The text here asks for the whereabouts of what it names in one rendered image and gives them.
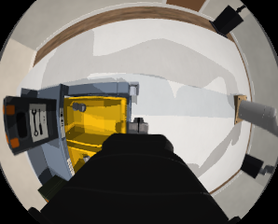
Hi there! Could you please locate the yellow open-front bin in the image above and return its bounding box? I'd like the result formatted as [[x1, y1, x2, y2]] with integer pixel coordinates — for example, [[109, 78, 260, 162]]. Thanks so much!
[[67, 141, 102, 173], [63, 96, 127, 147]]

